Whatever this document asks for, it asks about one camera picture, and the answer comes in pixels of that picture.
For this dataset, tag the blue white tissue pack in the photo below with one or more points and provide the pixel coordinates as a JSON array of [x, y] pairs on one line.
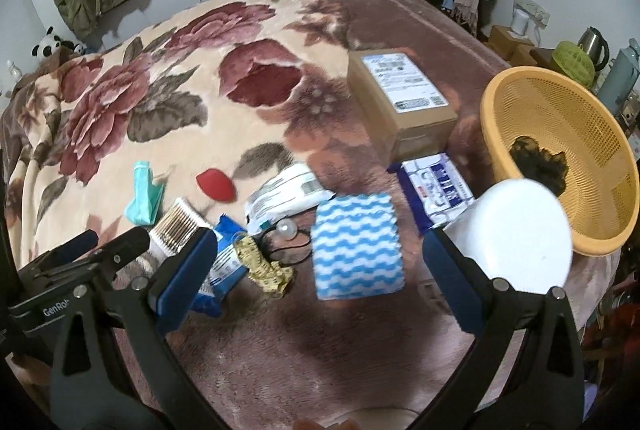
[[437, 190]]

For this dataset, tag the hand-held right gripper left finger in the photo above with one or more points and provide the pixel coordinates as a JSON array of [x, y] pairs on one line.
[[184, 272]]

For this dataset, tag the yellow patterned scrunchie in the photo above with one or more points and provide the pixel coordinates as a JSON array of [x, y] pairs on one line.
[[265, 272]]

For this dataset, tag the cardboard box with label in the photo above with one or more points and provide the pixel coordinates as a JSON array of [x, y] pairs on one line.
[[405, 109]]

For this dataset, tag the floral plush blanket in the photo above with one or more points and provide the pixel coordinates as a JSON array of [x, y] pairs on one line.
[[200, 109]]

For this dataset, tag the black hair net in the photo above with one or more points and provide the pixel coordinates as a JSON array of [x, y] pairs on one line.
[[540, 162]]

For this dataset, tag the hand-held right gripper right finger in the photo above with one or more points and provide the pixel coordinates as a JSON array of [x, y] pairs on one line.
[[450, 277]]

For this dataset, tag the blue wipes packet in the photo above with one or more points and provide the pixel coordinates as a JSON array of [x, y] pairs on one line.
[[225, 260]]

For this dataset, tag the green mesh cover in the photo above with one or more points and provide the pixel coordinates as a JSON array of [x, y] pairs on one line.
[[575, 62]]

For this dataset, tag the steel electric kettle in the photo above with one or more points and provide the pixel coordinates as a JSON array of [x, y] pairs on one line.
[[592, 47]]

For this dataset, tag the grey blue thermos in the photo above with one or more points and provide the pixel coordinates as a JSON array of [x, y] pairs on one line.
[[620, 74]]

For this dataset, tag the blue white wavy cloth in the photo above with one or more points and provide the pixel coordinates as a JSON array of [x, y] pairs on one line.
[[357, 250]]

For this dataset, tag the cotton swab pack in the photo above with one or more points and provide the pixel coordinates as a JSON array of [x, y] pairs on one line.
[[175, 227]]

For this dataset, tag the white power strip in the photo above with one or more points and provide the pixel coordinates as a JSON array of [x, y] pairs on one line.
[[537, 9]]

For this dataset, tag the white cup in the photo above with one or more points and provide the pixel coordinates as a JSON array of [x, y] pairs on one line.
[[520, 22]]

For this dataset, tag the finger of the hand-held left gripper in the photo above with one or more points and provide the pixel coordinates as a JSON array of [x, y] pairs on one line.
[[117, 250], [67, 247]]

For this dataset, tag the white plastic packet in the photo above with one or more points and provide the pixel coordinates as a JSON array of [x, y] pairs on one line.
[[285, 195]]

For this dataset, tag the small cardboard boxes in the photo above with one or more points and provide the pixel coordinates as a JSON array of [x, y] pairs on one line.
[[505, 42]]

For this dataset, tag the yellow plastic mesh basket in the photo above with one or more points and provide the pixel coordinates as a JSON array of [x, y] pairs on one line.
[[595, 119]]

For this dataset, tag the panda plush toy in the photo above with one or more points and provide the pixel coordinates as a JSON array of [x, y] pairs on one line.
[[47, 44]]

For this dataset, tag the red makeup sponge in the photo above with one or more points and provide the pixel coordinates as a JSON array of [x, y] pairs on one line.
[[211, 182]]

